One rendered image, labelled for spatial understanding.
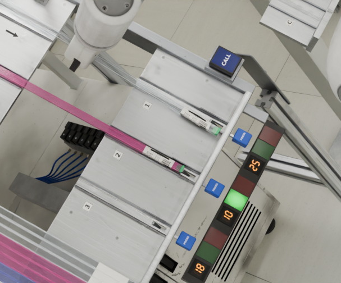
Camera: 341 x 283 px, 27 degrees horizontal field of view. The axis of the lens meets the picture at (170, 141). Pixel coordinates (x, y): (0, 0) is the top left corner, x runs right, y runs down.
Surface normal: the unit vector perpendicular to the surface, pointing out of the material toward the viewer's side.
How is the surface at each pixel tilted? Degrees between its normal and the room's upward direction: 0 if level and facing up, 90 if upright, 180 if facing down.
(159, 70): 42
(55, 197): 0
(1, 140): 0
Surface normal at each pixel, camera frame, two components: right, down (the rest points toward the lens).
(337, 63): -0.88, 0.11
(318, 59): 0.68, 0.18
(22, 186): -0.56, -0.51
